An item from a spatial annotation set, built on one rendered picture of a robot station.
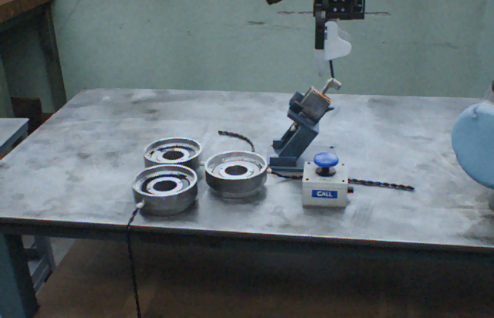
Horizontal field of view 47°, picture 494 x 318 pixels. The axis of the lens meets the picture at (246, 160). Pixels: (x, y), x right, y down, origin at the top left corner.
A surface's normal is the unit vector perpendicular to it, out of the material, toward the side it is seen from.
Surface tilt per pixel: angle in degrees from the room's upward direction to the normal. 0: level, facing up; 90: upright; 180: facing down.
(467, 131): 97
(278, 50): 90
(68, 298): 0
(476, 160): 97
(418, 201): 0
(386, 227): 0
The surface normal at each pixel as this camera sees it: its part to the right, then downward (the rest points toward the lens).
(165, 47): -0.14, 0.45
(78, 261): -0.03, -0.89
